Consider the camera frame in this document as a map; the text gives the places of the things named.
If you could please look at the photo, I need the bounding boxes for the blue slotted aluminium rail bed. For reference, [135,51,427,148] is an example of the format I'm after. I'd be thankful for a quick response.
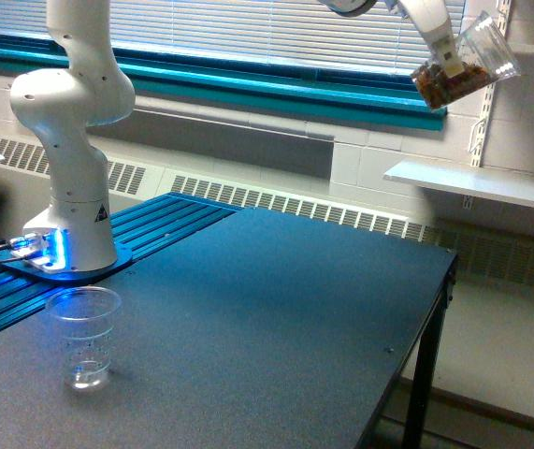
[0,193,240,331]

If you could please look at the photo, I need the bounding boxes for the clear plastic cup on table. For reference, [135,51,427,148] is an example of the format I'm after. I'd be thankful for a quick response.
[45,286,122,392]

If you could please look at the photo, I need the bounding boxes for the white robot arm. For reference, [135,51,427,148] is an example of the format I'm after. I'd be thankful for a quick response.
[10,1,136,276]

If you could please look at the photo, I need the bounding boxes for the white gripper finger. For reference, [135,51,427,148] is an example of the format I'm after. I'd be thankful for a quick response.
[431,34,463,77]

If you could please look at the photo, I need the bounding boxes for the black table leg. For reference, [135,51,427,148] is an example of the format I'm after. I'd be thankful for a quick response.
[401,263,457,448]

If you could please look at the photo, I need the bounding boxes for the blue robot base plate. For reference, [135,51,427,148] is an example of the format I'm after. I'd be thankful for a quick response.
[0,246,135,283]

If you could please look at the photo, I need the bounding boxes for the clear cup with nuts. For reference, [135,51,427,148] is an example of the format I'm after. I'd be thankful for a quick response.
[411,11,521,110]

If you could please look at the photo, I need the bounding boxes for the white wall shelf lower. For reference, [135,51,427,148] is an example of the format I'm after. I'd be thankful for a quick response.
[383,160,534,209]

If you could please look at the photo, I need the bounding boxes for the white window blinds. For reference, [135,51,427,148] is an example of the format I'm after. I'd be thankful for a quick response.
[0,1,431,77]

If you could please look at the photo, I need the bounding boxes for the white shelf bracket rail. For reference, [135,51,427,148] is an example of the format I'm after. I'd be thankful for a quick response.
[469,0,512,168]

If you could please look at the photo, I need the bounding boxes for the white radiator vent cover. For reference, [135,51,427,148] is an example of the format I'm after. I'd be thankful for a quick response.
[0,130,534,294]

